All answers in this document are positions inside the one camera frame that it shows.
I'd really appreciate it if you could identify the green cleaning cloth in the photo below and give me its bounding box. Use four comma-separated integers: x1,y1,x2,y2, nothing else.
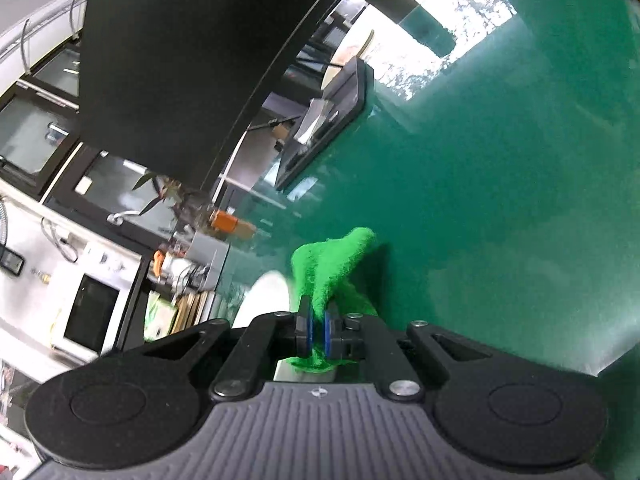
284,226,379,373

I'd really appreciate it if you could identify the grey desk organiser box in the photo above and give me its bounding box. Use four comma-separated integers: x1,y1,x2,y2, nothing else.
169,232,229,292

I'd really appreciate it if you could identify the orange cup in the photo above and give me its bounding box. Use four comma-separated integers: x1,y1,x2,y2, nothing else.
209,209,256,240

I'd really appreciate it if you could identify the stack of books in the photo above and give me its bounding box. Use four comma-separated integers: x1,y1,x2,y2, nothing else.
143,292,215,342

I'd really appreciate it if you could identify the potted plant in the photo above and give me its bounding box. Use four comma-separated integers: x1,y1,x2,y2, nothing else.
131,170,213,234

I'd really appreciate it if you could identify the grey notepad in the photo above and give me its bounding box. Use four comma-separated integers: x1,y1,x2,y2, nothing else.
294,99,334,145

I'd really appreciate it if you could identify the grey monitor stand base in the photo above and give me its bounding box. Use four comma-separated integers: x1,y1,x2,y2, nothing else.
274,56,373,191

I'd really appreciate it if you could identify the black curved monitor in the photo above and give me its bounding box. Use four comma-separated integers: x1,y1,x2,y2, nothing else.
78,0,338,188

